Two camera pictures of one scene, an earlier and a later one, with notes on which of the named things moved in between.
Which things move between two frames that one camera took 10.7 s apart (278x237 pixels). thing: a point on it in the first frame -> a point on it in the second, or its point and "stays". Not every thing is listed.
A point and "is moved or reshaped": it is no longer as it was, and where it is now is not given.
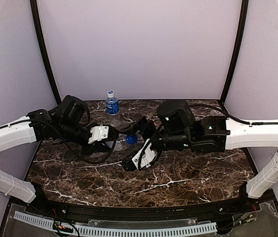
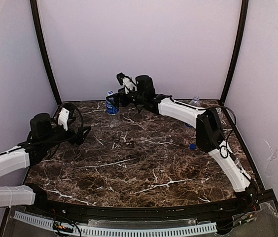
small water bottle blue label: x=113 y=107 stays
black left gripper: x=114 y=134 -> x=74 y=135
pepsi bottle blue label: x=106 y=144 is moved or reshaped
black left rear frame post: x=35 y=8 stays
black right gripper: x=150 y=129 -> x=121 y=99
